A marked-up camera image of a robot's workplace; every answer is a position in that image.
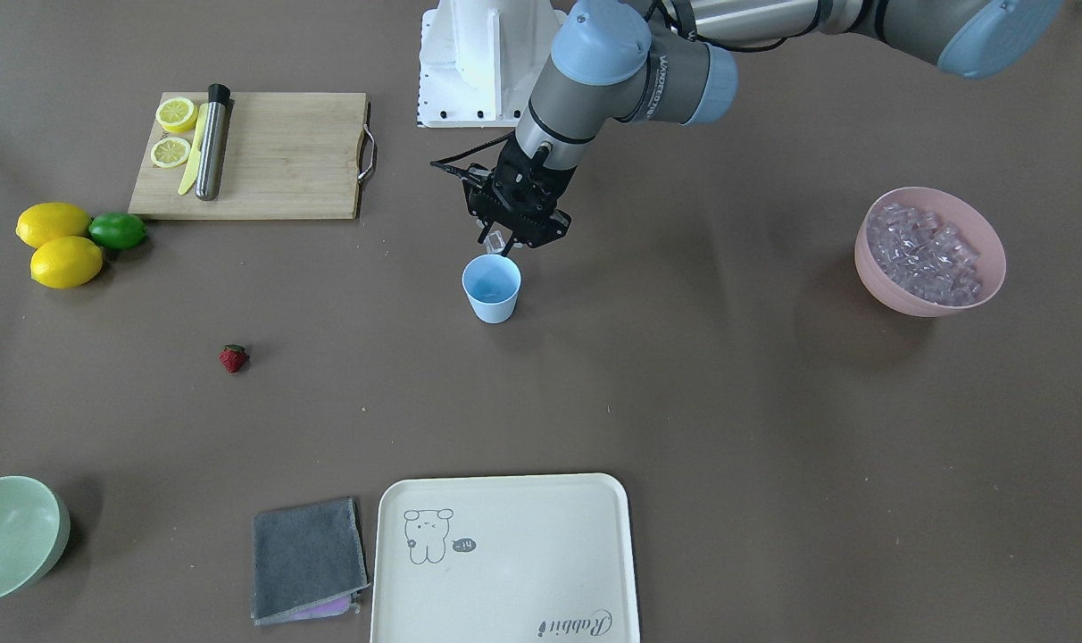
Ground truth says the pink bowl of ice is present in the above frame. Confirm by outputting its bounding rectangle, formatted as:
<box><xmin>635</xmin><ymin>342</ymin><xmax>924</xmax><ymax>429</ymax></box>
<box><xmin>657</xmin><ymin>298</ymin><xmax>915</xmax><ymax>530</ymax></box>
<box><xmin>854</xmin><ymin>187</ymin><xmax>1007</xmax><ymax>317</ymax></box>

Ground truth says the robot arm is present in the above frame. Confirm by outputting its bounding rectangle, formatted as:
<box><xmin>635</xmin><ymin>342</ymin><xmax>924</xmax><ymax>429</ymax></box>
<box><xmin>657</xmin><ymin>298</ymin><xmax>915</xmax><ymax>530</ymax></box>
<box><xmin>454</xmin><ymin>1</ymin><xmax>1060</xmax><ymax>255</ymax></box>

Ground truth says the grey folded cloth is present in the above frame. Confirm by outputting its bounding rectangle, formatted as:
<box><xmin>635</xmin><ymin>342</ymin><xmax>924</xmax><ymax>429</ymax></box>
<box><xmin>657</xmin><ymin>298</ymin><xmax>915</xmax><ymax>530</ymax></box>
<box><xmin>250</xmin><ymin>497</ymin><xmax>370</xmax><ymax>627</ymax></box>

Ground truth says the lower lemon half slice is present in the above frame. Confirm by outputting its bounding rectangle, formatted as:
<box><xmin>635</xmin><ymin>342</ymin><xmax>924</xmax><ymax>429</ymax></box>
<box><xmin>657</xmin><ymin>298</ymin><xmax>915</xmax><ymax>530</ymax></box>
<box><xmin>149</xmin><ymin>136</ymin><xmax>193</xmax><ymax>170</ymax></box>

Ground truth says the yellow plastic knife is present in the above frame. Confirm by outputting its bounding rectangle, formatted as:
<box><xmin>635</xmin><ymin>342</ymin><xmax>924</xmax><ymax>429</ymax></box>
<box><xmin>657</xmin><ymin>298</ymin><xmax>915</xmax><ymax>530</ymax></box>
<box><xmin>177</xmin><ymin>103</ymin><xmax>209</xmax><ymax>196</ymax></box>

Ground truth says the cream rabbit tray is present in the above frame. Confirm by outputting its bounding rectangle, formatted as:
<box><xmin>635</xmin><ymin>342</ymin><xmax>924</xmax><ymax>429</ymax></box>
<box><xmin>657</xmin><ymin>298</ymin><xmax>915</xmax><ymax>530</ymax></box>
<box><xmin>370</xmin><ymin>472</ymin><xmax>642</xmax><ymax>642</ymax></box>

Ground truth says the whole lemon near board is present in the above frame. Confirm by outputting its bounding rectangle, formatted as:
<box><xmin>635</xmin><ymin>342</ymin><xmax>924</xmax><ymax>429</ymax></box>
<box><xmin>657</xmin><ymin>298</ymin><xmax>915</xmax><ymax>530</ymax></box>
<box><xmin>15</xmin><ymin>201</ymin><xmax>92</xmax><ymax>249</ymax></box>

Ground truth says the light blue cup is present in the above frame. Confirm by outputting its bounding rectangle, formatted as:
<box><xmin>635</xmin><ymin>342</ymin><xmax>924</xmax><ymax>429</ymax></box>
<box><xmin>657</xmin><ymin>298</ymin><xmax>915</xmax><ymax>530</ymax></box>
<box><xmin>461</xmin><ymin>254</ymin><xmax>522</xmax><ymax>324</ymax></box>

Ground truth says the bamboo cutting board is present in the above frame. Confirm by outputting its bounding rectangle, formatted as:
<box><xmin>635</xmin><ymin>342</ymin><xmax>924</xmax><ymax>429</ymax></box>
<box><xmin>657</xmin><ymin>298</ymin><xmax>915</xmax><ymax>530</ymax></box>
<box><xmin>128</xmin><ymin>91</ymin><xmax>377</xmax><ymax>221</ymax></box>

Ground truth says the clear ice cube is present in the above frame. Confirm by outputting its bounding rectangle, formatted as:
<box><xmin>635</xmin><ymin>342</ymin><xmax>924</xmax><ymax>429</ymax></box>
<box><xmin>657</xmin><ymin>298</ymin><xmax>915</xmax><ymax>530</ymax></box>
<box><xmin>483</xmin><ymin>229</ymin><xmax>507</xmax><ymax>254</ymax></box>

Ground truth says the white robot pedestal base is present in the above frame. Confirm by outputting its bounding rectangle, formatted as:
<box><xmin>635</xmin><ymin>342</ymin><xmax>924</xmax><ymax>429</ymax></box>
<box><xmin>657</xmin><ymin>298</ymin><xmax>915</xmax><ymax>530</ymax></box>
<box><xmin>415</xmin><ymin>1</ymin><xmax>567</xmax><ymax>128</ymax></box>

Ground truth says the lemon half slice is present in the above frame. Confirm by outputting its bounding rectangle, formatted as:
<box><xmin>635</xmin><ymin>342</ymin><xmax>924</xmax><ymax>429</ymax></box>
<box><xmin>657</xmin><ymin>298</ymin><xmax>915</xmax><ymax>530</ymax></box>
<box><xmin>154</xmin><ymin>96</ymin><xmax>199</xmax><ymax>134</ymax></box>
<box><xmin>149</xmin><ymin>136</ymin><xmax>193</xmax><ymax>170</ymax></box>

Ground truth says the upper lemon half slice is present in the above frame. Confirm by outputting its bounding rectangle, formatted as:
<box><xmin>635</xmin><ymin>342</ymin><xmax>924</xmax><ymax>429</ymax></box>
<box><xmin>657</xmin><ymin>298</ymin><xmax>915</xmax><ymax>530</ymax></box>
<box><xmin>154</xmin><ymin>96</ymin><xmax>199</xmax><ymax>134</ymax></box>

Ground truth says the whole lemon outer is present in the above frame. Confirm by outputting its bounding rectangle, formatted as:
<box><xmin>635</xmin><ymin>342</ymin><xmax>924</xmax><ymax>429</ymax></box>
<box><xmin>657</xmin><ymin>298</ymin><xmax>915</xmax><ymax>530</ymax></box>
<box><xmin>29</xmin><ymin>236</ymin><xmax>104</xmax><ymax>289</ymax></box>

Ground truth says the red strawberry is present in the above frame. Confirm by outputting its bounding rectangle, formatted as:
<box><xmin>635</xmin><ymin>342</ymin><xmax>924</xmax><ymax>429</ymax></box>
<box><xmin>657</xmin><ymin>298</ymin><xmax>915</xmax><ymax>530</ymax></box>
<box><xmin>219</xmin><ymin>345</ymin><xmax>250</xmax><ymax>373</ymax></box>

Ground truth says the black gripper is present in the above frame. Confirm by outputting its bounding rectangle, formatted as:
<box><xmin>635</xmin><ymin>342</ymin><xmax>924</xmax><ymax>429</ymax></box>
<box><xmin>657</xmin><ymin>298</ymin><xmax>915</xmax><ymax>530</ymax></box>
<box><xmin>466</xmin><ymin>134</ymin><xmax>575</xmax><ymax>255</ymax></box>

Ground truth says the green lime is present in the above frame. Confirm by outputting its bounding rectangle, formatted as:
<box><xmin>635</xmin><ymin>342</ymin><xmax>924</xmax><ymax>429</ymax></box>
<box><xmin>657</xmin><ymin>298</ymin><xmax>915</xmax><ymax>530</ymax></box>
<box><xmin>87</xmin><ymin>213</ymin><xmax>146</xmax><ymax>251</ymax></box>

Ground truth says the mint green bowl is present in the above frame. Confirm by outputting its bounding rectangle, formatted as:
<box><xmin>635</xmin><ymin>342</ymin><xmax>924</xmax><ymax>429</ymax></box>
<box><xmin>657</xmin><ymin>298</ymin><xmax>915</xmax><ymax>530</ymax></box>
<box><xmin>0</xmin><ymin>475</ymin><xmax>71</xmax><ymax>598</ymax></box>

